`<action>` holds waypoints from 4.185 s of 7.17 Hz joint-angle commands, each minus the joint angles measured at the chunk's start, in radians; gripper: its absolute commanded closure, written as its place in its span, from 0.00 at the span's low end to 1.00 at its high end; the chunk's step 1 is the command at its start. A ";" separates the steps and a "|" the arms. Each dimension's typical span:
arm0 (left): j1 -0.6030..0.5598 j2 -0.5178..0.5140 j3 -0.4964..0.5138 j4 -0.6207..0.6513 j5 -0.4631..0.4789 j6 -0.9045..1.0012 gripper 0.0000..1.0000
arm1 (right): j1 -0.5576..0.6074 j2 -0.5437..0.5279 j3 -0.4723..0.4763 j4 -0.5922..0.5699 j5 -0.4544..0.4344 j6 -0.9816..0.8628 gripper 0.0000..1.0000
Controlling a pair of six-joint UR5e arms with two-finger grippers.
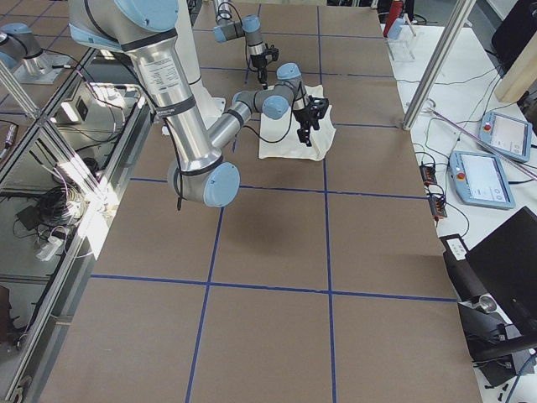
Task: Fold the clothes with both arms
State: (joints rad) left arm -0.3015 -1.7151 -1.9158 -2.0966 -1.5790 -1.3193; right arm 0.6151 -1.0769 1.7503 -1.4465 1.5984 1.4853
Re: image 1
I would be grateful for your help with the blue cup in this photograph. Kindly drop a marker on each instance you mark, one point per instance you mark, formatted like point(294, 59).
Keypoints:
point(395, 29)

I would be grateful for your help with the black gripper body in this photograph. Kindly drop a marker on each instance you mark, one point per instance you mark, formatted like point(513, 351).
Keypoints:
point(303, 116)
point(258, 61)

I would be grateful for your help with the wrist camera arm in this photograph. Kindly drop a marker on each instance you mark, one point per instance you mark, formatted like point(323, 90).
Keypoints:
point(271, 53)
point(318, 107)

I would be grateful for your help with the silver metal cylinder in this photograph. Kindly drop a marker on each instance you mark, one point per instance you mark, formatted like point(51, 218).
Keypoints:
point(486, 304)

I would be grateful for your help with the aluminium frame post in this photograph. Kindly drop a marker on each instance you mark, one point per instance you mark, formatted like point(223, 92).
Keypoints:
point(447, 39)

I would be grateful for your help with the cream long-sleeve cat shirt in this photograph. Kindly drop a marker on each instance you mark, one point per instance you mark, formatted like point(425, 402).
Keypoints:
point(279, 132)

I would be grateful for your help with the red bottle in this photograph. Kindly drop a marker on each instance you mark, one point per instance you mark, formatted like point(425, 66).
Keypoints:
point(394, 12)

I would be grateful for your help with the orange black connector strip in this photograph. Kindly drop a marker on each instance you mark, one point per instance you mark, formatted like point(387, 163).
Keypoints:
point(436, 195)

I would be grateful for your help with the wooden board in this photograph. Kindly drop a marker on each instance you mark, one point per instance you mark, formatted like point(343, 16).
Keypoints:
point(515, 43)

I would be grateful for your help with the blue teach pendant near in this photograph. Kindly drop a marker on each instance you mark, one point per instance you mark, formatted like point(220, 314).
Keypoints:
point(479, 180)

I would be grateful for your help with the blue teach pendant far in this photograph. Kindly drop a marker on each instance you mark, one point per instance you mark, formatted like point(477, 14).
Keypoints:
point(509, 136)

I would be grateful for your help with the black monitor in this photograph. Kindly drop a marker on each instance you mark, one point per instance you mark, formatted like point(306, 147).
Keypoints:
point(505, 263)

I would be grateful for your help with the blue teach pendant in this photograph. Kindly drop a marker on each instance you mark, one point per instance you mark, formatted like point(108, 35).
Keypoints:
point(509, 136)
point(479, 180)

